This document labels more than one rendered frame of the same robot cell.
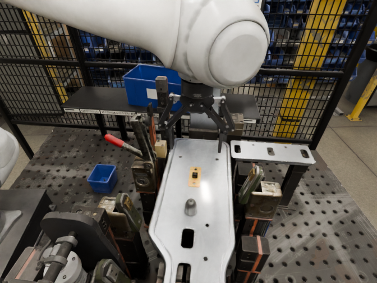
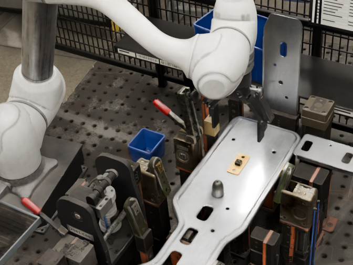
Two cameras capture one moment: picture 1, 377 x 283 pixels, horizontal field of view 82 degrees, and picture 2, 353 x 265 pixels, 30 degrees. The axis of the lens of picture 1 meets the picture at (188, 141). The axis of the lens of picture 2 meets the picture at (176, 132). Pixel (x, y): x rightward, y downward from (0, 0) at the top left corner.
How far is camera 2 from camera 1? 1.22 m
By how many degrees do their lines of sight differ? 21
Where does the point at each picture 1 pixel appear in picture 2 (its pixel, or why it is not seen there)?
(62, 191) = (96, 153)
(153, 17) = (179, 55)
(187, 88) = not seen: hidden behind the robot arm
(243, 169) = (302, 171)
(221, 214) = (246, 203)
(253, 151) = (324, 153)
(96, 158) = (144, 119)
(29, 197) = (65, 149)
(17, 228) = (53, 176)
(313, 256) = not seen: outside the picture
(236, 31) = (208, 78)
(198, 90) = not seen: hidden behind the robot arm
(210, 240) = (223, 219)
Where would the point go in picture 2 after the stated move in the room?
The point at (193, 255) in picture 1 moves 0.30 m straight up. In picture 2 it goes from (203, 225) to (196, 140)
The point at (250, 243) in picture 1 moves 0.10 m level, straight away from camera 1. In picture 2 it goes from (260, 233) to (289, 214)
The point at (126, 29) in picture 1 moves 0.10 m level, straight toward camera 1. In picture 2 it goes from (166, 58) to (158, 85)
